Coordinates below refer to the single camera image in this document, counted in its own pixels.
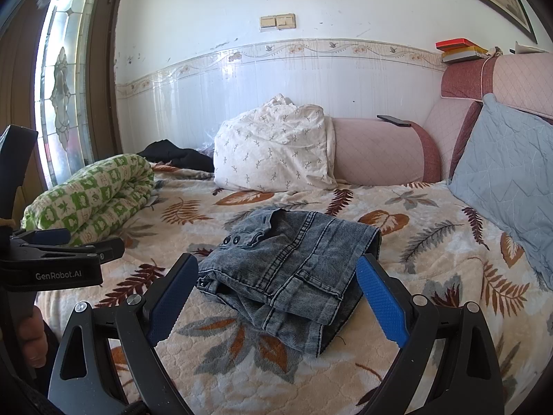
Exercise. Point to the light blue quilted pillow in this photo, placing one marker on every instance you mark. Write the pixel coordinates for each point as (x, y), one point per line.
(510, 173)

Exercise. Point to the black cloth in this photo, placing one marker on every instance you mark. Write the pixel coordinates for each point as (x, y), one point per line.
(181, 155)

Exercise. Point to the person's left hand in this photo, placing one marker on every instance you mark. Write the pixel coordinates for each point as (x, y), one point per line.
(34, 341)

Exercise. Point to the white book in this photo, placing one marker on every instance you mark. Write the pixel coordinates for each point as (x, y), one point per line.
(462, 57)

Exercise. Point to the yellow book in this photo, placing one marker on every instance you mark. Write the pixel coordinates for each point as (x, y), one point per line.
(473, 50)

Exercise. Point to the green checked quilt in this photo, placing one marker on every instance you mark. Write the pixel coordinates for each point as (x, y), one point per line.
(95, 194)

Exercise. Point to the grey denim pants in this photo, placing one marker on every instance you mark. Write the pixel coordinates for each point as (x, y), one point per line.
(293, 268)

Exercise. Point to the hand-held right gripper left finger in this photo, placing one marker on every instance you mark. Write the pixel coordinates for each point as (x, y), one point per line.
(173, 307)

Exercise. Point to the beige wall switch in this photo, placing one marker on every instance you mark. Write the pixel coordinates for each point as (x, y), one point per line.
(268, 22)
(286, 21)

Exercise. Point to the red book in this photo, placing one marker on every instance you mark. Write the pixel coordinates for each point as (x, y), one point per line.
(453, 44)

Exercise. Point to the clear plastic bag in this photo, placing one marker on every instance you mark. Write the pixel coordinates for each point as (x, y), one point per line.
(209, 150)

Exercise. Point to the white leaf-print pillow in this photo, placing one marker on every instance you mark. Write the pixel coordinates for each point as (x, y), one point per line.
(276, 147)

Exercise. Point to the wooden door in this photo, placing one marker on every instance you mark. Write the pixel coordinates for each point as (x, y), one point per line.
(21, 52)

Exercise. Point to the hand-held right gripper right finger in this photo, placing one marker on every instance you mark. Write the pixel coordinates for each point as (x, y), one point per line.
(384, 307)

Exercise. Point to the leaf-print blanket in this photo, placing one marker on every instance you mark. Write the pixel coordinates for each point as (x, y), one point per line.
(432, 311)

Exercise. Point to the black phone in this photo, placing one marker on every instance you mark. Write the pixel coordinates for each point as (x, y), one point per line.
(394, 120)

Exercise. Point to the pink padded headboard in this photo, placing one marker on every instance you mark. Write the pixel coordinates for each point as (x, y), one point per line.
(518, 82)

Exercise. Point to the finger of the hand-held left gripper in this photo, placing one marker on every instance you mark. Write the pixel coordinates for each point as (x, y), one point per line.
(52, 236)
(86, 248)

